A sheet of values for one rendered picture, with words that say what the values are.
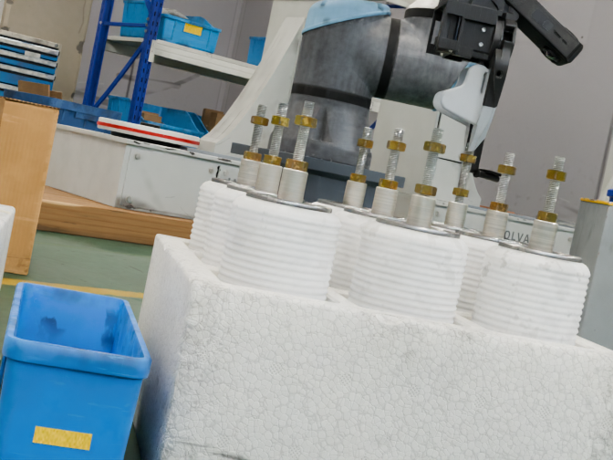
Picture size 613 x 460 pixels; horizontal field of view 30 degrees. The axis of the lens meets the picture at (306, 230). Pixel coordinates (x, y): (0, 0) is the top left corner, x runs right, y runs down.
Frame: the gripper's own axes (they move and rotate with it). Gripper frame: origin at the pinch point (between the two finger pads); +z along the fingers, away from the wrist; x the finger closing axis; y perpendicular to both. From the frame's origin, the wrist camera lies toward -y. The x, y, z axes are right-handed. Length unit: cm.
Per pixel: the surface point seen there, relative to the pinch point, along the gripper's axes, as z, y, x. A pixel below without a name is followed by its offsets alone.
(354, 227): 11.4, 13.7, 16.8
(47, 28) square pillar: -49, 144, -613
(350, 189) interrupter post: 8.0, 13.0, 2.3
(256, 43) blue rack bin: -63, 15, -570
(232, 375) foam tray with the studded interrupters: 24.2, 23.3, 34.4
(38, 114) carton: 7, 59, -79
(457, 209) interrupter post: 7.8, 0.9, 1.0
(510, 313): 15.6, 0.2, 27.3
